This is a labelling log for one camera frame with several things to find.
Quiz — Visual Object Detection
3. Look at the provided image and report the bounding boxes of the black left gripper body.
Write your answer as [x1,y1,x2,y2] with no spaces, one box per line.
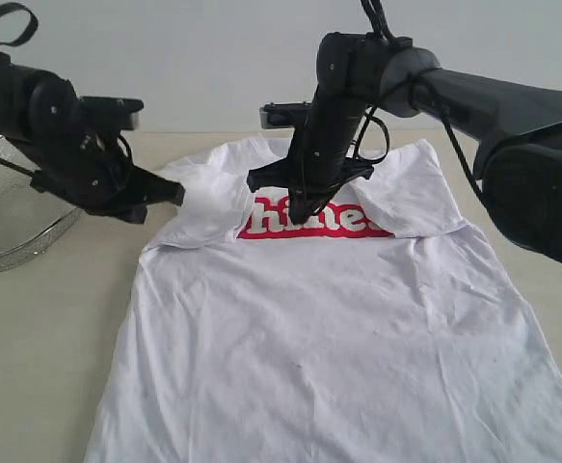
[29,123,135,210]

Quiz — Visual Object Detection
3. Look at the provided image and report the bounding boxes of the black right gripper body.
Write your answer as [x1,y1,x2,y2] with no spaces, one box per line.
[287,113,374,196]

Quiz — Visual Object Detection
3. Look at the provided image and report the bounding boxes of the white shirt with red print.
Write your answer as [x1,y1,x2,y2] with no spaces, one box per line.
[85,136,562,462]

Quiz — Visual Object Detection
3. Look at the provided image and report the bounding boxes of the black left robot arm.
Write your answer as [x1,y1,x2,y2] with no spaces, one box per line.
[0,54,185,224]

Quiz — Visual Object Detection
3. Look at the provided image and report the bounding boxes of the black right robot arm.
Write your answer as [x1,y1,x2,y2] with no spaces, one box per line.
[247,32,562,263]

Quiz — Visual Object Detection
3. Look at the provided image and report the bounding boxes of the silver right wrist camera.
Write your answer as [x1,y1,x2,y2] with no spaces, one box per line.
[259,101,310,129]

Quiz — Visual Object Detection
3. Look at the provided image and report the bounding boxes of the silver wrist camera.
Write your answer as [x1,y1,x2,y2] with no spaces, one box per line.
[79,96,145,131]
[259,101,310,129]

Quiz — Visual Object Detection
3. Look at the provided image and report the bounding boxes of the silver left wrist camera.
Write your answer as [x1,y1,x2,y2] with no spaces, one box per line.
[79,96,145,131]

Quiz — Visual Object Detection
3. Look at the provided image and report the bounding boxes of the metal wire mesh basket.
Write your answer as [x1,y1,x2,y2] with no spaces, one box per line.
[0,134,84,275]

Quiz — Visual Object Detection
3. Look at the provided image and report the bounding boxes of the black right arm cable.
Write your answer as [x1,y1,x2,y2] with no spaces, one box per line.
[289,0,562,274]

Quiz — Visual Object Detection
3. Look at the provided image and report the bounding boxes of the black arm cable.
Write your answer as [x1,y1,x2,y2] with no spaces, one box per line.
[0,2,137,179]
[289,0,562,274]

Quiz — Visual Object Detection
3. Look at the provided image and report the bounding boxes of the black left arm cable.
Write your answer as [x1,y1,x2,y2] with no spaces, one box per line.
[0,2,137,179]

